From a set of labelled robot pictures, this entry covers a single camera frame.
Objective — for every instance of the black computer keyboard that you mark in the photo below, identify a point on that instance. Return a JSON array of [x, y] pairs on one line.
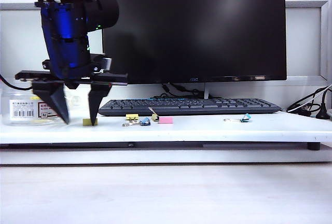
[[207, 106]]

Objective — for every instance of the black power plug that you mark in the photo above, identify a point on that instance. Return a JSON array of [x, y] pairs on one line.
[[323, 112]]

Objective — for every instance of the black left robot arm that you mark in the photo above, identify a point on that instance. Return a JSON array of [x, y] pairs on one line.
[[103, 8]]

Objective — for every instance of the clear plastic labelled jar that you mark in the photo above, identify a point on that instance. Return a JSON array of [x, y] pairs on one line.
[[23, 107]]

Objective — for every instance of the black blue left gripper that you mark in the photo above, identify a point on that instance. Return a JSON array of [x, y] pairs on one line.
[[70, 60]]

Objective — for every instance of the silver monitor stand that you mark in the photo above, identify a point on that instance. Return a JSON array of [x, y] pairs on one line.
[[206, 91]]

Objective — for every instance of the blue binder clip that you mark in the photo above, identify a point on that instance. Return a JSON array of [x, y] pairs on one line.
[[145, 123]]

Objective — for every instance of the yellow binder clip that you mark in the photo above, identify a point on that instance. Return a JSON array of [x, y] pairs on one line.
[[131, 117], [154, 117], [86, 122]]

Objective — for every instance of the black board foot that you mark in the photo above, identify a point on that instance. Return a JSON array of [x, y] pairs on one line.
[[313, 146]]

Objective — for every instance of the grey cubicle partition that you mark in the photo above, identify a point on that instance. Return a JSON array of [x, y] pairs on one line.
[[303, 2]]

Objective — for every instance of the black computer monitor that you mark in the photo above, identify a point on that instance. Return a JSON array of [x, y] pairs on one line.
[[207, 27]]

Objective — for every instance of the white raised desk board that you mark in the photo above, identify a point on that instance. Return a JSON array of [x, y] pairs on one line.
[[207, 130]]

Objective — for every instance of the pink binder clip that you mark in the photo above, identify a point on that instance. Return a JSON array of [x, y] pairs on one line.
[[166, 120]]

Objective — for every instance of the teal binder clip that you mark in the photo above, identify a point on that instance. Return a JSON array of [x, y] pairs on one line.
[[246, 118]]

